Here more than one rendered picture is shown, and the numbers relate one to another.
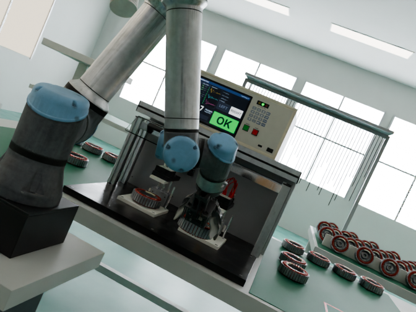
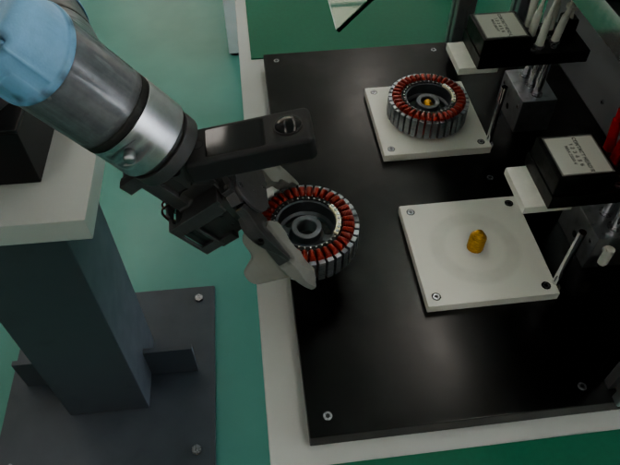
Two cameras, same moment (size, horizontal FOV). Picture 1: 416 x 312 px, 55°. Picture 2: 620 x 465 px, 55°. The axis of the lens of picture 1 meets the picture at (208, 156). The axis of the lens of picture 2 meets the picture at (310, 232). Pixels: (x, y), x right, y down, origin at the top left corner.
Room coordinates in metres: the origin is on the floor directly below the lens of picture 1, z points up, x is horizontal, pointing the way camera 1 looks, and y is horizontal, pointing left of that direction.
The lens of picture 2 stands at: (1.05, -0.45, 1.34)
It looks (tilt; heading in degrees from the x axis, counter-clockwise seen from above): 50 degrees down; 71
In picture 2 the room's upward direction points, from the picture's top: straight up
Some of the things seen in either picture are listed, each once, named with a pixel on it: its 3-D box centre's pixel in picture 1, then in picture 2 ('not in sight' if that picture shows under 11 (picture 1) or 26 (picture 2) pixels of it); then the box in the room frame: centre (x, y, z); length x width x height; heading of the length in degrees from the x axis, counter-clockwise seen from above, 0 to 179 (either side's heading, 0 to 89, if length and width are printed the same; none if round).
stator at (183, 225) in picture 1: (196, 226); (306, 231); (1.19, -0.05, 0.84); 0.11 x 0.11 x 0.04
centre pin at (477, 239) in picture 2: not in sight; (477, 239); (1.38, -0.10, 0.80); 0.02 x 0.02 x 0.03
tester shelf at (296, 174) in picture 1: (225, 143); not in sight; (1.72, -0.05, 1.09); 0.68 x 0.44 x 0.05; 78
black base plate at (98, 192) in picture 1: (172, 223); (455, 185); (1.42, 0.02, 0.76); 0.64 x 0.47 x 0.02; 78
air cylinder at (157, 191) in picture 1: (159, 196); (525, 99); (1.57, 0.11, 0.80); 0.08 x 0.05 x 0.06; 78
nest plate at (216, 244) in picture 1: (202, 234); (473, 249); (1.38, -0.10, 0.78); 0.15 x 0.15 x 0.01; 78
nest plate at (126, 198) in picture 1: (143, 204); (424, 119); (1.43, 0.14, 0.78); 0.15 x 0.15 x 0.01; 78
